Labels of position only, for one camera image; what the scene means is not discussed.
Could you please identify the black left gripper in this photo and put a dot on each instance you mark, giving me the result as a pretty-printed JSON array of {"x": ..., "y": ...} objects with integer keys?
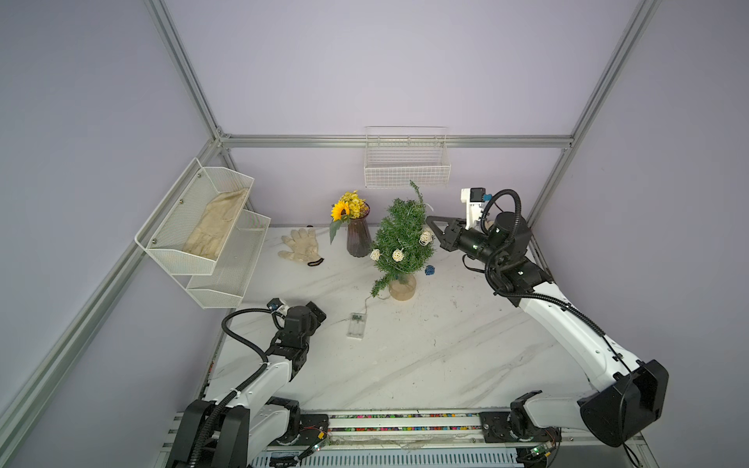
[{"x": 318, "y": 316}]

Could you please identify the white two-tier mesh shelf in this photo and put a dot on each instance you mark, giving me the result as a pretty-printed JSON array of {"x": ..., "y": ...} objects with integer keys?
[{"x": 220, "y": 284}]

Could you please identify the small green christmas tree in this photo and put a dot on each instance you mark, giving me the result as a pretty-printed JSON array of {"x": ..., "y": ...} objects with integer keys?
[{"x": 403, "y": 214}]

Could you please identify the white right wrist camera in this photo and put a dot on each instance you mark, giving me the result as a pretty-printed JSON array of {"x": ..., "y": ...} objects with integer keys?
[{"x": 475, "y": 200}]

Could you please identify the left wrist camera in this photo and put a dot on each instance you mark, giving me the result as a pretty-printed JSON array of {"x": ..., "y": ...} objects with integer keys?
[{"x": 278, "y": 306}]

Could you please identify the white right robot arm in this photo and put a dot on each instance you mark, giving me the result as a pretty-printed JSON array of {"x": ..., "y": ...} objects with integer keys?
[{"x": 627, "y": 394}]

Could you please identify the cream glove in shelf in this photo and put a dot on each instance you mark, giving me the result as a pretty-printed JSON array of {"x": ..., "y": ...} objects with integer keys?
[{"x": 212, "y": 231}]

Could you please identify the dark glass vase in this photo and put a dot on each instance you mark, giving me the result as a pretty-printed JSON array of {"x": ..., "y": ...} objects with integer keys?
[{"x": 359, "y": 241}]

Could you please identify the white wire wall basket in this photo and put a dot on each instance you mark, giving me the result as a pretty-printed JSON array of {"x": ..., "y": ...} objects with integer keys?
[{"x": 396, "y": 156}]

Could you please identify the rattan ball string lights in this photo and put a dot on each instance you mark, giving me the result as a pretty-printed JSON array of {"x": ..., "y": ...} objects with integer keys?
[{"x": 425, "y": 237}]

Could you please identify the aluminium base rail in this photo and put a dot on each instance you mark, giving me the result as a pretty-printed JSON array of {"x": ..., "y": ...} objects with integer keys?
[{"x": 442, "y": 438}]

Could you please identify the yellow sunflower bouquet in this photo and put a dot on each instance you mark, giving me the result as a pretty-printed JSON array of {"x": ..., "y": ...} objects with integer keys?
[{"x": 351, "y": 206}]

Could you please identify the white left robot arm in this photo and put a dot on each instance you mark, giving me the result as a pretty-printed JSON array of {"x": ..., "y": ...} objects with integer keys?
[{"x": 232, "y": 430}]

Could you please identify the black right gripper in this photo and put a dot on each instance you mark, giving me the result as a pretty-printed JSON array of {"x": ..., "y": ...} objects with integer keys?
[{"x": 452, "y": 240}]

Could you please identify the clear battery box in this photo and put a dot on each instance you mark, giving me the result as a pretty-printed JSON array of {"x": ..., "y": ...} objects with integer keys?
[{"x": 357, "y": 326}]

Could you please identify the cream glove on table left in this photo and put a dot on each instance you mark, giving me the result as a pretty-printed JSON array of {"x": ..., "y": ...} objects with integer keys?
[{"x": 302, "y": 247}]

